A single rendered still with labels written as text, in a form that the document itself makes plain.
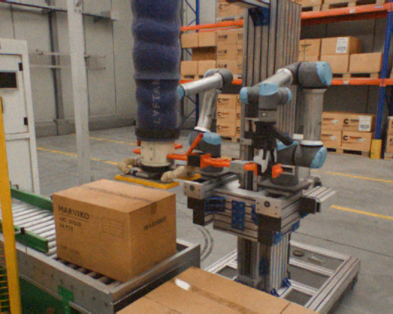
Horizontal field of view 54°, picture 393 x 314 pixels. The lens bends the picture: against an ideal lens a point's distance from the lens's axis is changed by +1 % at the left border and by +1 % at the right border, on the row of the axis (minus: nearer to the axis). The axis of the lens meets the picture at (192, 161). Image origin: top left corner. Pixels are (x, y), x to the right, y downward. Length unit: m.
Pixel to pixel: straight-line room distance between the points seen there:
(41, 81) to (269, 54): 9.96
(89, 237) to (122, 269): 0.27
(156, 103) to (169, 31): 0.33
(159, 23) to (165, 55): 0.14
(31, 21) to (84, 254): 10.01
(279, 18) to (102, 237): 1.54
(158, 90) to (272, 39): 0.80
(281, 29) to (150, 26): 0.81
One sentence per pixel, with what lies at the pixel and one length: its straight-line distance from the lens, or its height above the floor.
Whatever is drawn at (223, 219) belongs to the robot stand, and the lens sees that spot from 2.38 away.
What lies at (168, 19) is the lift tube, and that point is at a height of 1.86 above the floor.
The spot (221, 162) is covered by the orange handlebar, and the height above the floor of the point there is 1.24.
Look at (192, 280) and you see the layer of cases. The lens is 2.15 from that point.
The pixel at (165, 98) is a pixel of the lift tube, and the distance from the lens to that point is 1.83.
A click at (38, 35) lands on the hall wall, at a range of 11.93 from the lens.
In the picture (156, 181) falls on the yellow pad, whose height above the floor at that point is 1.12.
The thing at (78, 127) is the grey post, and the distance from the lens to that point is 5.17.
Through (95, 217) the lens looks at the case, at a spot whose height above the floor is 0.88.
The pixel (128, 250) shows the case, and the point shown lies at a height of 0.75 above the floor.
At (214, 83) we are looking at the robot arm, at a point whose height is 1.58.
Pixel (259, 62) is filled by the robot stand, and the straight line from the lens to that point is 2.35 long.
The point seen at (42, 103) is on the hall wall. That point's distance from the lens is 11.86.
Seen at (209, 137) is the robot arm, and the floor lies 1.26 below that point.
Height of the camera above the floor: 1.60
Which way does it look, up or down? 12 degrees down
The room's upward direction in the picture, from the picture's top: straight up
